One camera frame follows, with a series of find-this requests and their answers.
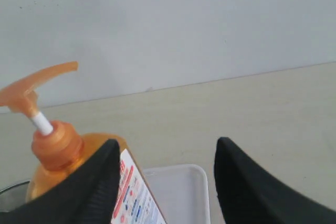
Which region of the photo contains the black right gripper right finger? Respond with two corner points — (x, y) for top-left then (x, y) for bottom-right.
(214, 137), (335, 223)

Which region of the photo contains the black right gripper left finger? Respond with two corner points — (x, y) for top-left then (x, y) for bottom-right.
(1, 139), (120, 223)

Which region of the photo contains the orange pump soap bottle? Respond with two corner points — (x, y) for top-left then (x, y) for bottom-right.
(1, 61), (166, 223)

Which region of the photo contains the white plastic tray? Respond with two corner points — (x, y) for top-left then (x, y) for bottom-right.
(143, 164), (211, 224)

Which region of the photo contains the steel mesh colander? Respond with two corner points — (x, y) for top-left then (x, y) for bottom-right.
(0, 179), (30, 212)

